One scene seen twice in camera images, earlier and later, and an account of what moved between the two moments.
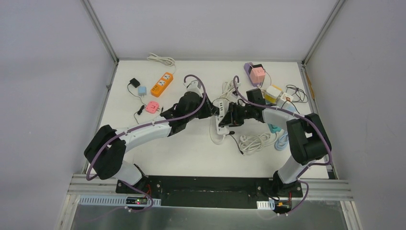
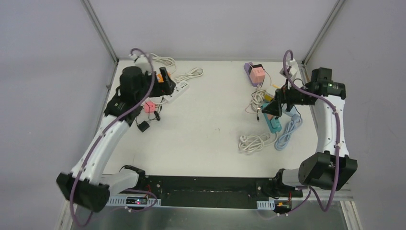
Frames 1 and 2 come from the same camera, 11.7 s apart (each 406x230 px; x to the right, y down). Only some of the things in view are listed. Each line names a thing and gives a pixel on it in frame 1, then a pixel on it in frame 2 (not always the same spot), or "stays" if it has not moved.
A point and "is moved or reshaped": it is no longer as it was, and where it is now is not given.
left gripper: (209, 111) to (160, 87)
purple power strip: (246, 66) stays
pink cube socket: (257, 75) stays
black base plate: (206, 192) stays
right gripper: (231, 118) to (286, 92)
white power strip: (222, 105) to (181, 86)
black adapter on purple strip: (258, 65) stays
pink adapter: (152, 107) is moved or reshaped
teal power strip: (274, 128) stays
